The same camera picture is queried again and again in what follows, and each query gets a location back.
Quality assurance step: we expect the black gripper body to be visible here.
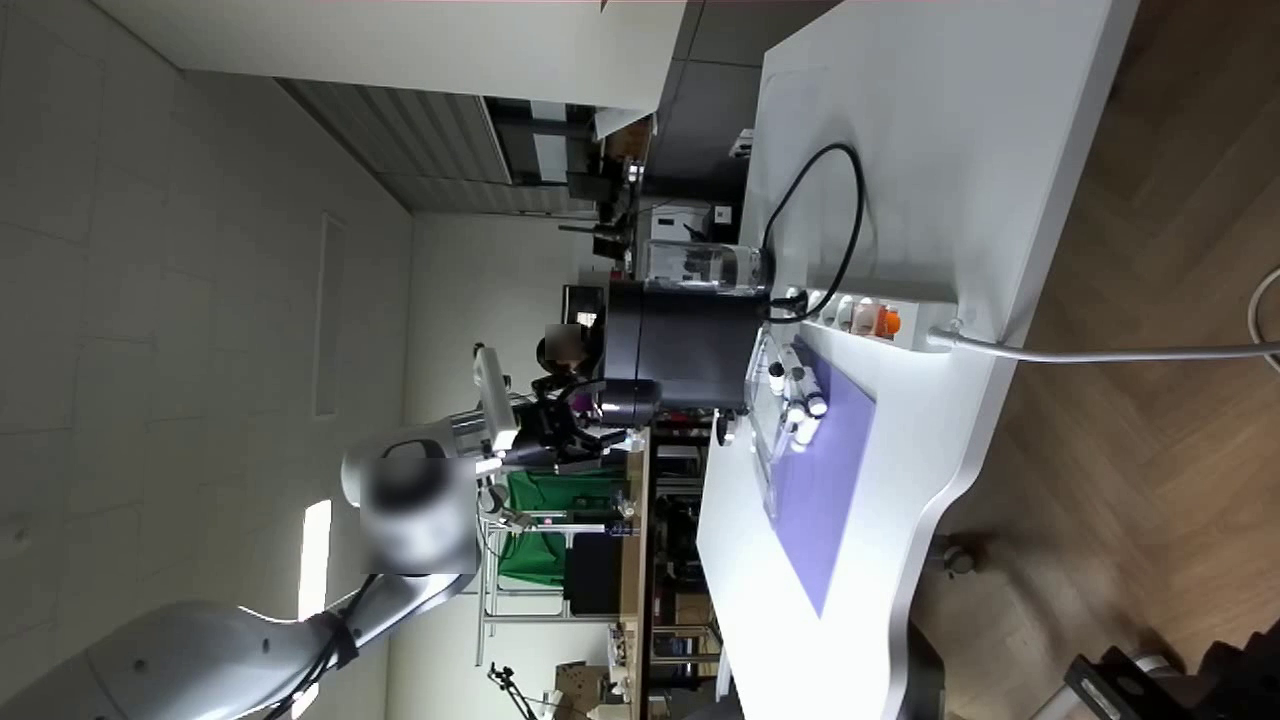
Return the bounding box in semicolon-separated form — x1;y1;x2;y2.
510;389;585;464

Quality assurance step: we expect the clear plastic container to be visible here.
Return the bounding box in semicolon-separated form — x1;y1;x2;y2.
745;324;839;487

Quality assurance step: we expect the green cloth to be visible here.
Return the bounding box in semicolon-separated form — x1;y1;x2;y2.
499;464;630;590

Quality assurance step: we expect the person with pink shirt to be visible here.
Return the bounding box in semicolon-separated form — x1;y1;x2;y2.
533;328;606;393

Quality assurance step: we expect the wooden storage shelf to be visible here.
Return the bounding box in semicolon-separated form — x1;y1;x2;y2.
636;410;732;720

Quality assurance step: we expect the black computer monitor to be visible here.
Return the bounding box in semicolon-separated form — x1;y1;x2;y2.
596;280;775;417

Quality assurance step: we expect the small black box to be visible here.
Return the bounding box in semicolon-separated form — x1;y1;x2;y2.
562;529;626;614

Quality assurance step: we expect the white countertop appliance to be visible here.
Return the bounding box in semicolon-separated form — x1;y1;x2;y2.
636;196;745;292

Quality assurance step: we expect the purple table mat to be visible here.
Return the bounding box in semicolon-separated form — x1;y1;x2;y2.
761;324;885;620

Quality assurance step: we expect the white power strip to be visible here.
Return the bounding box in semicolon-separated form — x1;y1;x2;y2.
805;273;966;354

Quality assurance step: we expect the beige fuzzy rug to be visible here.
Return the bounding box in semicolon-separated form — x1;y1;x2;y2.
915;530;1137;683

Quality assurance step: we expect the black equipment on floor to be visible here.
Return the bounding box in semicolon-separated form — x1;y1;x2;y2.
1054;635;1280;720

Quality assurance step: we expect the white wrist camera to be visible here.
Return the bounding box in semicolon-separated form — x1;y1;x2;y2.
469;340;518;426

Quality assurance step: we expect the black power cable with plug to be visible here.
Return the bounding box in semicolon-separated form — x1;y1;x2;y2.
757;141;870;328

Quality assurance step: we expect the white cable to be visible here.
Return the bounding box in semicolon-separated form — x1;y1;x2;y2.
924;264;1280;373

